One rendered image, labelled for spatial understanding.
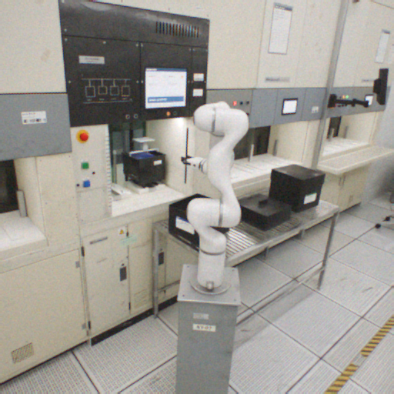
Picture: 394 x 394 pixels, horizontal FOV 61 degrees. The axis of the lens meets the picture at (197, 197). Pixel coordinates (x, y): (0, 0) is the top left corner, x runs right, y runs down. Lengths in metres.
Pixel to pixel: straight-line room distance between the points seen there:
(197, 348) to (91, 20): 1.59
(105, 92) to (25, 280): 1.03
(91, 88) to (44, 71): 0.22
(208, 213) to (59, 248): 0.89
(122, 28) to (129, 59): 0.14
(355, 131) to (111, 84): 3.54
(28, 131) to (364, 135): 3.93
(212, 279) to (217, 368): 0.47
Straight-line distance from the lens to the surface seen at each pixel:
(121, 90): 1.85
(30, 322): 2.12
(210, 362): 1.79
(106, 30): 1.82
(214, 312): 1.58
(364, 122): 4.71
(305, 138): 3.34
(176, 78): 2.05
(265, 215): 2.13
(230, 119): 1.38
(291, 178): 2.45
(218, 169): 1.38
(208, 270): 1.53
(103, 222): 1.99
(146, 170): 2.27
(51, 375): 2.35
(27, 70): 1.68
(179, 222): 1.96
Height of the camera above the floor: 1.73
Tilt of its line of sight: 22 degrees down
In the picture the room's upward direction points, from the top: 3 degrees clockwise
